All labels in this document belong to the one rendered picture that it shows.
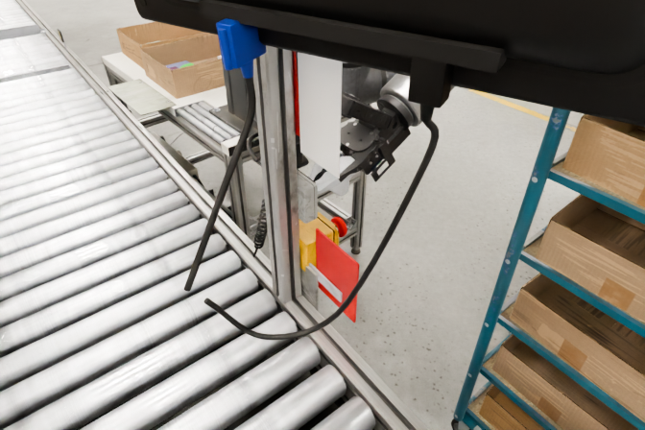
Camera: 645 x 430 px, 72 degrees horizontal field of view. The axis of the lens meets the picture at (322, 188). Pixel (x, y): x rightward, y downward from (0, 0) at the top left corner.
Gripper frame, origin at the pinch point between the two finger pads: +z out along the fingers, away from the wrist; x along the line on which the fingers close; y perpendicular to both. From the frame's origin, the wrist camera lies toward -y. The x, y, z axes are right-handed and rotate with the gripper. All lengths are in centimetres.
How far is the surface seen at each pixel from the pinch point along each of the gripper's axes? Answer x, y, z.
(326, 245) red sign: -7.8, 3.2, 5.3
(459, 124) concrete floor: 109, 183, -126
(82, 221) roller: 45, 4, 37
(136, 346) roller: 6.1, 3.2, 38.2
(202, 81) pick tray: 93, 25, -10
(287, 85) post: -2.0, -19.0, -5.2
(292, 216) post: -2.0, -0.6, 5.7
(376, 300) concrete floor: 32, 110, 1
